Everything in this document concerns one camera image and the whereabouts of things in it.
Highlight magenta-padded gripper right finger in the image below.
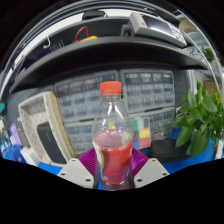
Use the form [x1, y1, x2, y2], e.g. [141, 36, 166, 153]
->
[127, 148, 170, 190]

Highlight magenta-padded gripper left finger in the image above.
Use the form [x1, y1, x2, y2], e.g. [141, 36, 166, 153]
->
[57, 148, 100, 190]

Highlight clear bottle with red cap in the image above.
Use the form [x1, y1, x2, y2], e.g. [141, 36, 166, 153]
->
[91, 80, 135, 191]

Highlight black flat case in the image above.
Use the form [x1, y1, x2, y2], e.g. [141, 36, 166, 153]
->
[148, 138, 191, 164]

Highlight grey parts drawer cabinet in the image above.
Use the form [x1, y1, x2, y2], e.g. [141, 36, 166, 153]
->
[54, 69, 121, 124]
[64, 119, 101, 155]
[149, 107, 177, 141]
[119, 68, 177, 113]

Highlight black rectangular speaker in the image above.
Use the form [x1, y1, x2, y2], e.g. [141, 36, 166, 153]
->
[36, 122, 68, 165]

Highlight clear compartment box coloured parts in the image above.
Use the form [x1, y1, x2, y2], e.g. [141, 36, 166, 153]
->
[106, 116, 152, 150]

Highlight white carton box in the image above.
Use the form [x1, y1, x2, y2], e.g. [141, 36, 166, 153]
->
[19, 146, 39, 167]

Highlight black flat product box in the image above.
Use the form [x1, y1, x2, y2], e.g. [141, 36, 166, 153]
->
[14, 118, 33, 148]

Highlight white small block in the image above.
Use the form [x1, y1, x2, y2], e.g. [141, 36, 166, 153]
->
[214, 139, 224, 160]

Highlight green potted plant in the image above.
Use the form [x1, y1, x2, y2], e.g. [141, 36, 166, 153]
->
[171, 79, 224, 158]

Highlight white pegboard tray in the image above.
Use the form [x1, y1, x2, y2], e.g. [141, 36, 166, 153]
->
[18, 90, 76, 165]

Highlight black workbench shelf unit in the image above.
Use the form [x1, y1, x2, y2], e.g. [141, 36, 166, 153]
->
[0, 8, 214, 96]

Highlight white metal shelf unit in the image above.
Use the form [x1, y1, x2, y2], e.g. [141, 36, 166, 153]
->
[179, 13, 224, 88]

